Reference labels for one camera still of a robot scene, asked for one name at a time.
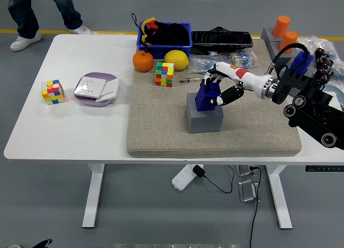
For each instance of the white wall socket panel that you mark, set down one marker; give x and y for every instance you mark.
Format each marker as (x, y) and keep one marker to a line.
(90, 87)

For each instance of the grey seal holder block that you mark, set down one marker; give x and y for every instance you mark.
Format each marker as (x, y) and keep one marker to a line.
(288, 65)
(204, 123)
(286, 57)
(266, 33)

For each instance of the grey-brown padded mat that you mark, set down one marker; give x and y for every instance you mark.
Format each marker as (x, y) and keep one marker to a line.
(161, 119)

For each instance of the black plastic-wrapped bar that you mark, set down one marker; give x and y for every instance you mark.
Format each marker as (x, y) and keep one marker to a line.
(220, 40)

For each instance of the colourful puzzle cube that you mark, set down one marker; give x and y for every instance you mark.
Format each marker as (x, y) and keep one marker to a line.
(164, 74)
(53, 92)

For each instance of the clear ballpoint pen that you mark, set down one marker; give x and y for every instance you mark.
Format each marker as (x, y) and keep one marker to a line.
(192, 79)

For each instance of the yellow lemon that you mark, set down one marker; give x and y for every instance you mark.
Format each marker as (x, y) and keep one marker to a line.
(176, 60)

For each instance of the light blue plate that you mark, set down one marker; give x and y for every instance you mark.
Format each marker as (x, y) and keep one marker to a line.
(337, 88)

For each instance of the small white connector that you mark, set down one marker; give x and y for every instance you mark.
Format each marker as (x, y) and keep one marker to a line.
(213, 54)

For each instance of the person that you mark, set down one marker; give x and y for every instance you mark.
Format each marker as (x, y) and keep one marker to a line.
(21, 14)

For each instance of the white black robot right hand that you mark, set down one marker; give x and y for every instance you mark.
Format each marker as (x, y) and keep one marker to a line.
(247, 77)

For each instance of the white power strip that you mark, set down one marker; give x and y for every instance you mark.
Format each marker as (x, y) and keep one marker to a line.
(182, 178)

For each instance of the white table leg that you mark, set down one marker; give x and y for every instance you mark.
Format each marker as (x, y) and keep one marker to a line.
(279, 199)
(92, 199)

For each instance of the crumpled clear plastic bag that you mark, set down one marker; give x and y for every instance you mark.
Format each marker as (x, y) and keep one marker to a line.
(309, 41)

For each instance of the black plug adapter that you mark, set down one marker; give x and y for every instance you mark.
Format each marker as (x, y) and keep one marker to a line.
(199, 171)

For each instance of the black white robot left hand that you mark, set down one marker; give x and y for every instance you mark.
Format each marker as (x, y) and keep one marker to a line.
(42, 243)

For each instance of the clear bag of resistors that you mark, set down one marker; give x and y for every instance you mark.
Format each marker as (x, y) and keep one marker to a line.
(199, 64)
(244, 57)

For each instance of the white switch panel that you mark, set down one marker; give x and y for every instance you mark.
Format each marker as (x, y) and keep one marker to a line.
(111, 88)

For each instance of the orange cylinder seal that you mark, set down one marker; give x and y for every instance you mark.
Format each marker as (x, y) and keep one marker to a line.
(288, 40)
(281, 26)

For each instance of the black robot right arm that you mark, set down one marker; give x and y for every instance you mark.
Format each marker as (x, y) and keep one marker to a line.
(303, 83)

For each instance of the blue square seal stamp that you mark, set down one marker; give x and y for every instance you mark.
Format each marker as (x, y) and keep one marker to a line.
(299, 61)
(204, 100)

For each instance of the black table control panel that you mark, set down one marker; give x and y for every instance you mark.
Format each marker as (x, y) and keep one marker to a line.
(322, 168)

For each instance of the blue plastic bin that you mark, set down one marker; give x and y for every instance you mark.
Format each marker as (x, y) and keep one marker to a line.
(156, 49)

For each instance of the clear metal bracket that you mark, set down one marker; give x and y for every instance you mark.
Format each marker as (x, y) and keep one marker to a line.
(244, 170)
(247, 191)

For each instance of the orange fruit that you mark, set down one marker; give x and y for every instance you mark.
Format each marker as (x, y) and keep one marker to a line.
(143, 61)

